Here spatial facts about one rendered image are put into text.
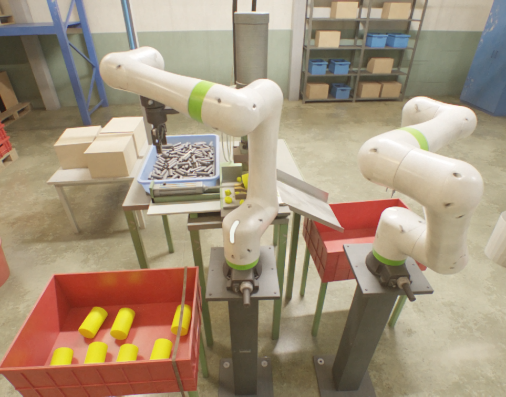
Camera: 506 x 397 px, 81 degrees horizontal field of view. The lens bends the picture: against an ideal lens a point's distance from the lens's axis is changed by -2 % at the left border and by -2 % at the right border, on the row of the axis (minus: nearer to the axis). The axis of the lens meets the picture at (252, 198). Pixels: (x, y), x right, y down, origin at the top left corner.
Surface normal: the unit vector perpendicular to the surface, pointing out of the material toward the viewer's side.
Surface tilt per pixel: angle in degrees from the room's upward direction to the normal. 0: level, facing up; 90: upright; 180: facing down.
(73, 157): 90
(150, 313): 0
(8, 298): 0
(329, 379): 0
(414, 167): 48
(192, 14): 90
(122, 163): 90
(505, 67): 90
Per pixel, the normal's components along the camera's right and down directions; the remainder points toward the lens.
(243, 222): 0.06, -0.69
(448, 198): -0.50, 0.37
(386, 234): -0.80, 0.32
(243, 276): 0.00, -0.83
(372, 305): 0.04, 0.55
